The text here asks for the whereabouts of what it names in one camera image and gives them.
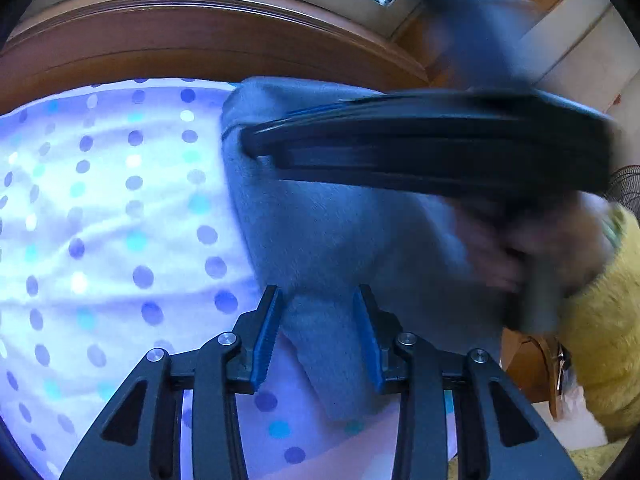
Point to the polka-dot bed sheet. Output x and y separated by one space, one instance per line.
100 210

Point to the grey-blue fleece pants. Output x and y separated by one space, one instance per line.
325 240

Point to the person's right hand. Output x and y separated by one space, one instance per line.
575 230

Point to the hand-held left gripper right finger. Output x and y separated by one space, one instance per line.
367 347

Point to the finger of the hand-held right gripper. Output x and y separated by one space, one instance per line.
375 110
350 150

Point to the electric fan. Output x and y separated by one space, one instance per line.
625 185

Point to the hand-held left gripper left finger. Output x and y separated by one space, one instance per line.
265 347

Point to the yellow fleece top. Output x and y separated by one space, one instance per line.
605 462

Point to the wooden window frame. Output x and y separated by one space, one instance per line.
200 40

